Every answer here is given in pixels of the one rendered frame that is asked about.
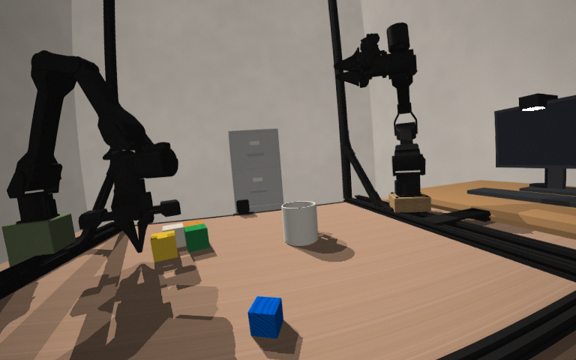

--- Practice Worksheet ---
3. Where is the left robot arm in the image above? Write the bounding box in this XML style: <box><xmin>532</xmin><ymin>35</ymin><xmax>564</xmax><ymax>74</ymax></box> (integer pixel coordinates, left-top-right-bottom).
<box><xmin>361</xmin><ymin>22</ymin><xmax>425</xmax><ymax>197</ymax></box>

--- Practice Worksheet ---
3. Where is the orange cube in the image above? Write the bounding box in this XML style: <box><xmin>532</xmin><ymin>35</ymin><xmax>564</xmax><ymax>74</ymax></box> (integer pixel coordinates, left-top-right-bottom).
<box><xmin>183</xmin><ymin>220</ymin><xmax>204</xmax><ymax>227</ymax></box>

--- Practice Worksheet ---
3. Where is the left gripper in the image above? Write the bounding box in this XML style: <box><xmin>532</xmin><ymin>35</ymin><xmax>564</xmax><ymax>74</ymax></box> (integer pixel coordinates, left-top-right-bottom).
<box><xmin>334</xmin><ymin>42</ymin><xmax>392</xmax><ymax>88</ymax></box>

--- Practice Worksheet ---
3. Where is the blue cube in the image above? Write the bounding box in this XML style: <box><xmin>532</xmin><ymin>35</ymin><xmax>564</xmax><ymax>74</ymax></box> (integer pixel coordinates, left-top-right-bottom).
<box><xmin>247</xmin><ymin>296</ymin><xmax>284</xmax><ymax>339</ymax></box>

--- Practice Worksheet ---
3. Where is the grey cup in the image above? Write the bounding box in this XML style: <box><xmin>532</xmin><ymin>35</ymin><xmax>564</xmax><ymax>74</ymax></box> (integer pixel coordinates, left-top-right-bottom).
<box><xmin>281</xmin><ymin>201</ymin><xmax>318</xmax><ymax>246</ymax></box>

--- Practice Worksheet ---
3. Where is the yellow cube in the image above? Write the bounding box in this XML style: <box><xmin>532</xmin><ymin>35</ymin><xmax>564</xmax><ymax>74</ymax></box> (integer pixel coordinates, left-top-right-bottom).
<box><xmin>150</xmin><ymin>230</ymin><xmax>178</xmax><ymax>263</ymax></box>

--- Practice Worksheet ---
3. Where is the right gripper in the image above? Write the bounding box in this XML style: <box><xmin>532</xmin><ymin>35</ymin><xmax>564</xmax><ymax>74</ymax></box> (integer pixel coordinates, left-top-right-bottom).
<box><xmin>79</xmin><ymin>178</ymin><xmax>181</xmax><ymax>253</ymax></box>

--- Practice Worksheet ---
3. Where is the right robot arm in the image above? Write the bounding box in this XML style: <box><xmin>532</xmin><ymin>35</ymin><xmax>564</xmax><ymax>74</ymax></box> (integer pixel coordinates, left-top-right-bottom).
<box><xmin>7</xmin><ymin>50</ymin><xmax>179</xmax><ymax>224</ymax></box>

